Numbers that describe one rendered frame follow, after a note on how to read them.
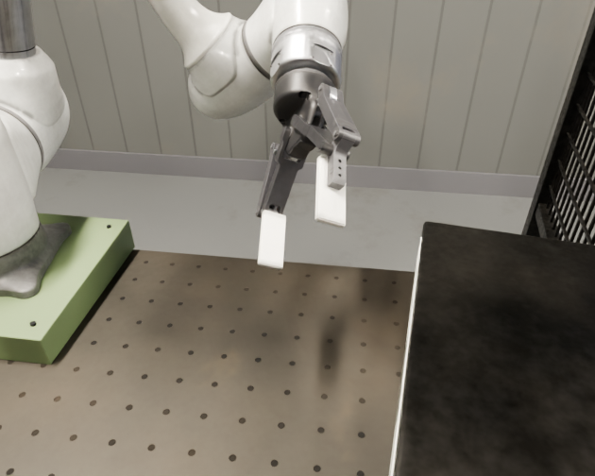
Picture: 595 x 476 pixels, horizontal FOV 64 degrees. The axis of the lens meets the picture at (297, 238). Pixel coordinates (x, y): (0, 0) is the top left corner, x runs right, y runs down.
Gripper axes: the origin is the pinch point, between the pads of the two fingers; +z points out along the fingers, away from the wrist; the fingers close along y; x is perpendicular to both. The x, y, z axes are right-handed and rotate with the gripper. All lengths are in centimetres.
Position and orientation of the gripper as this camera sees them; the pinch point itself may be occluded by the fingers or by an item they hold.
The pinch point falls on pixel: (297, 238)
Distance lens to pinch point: 50.2
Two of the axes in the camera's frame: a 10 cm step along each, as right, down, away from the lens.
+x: 8.9, 2.3, 4.0
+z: -0.5, 9.1, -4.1
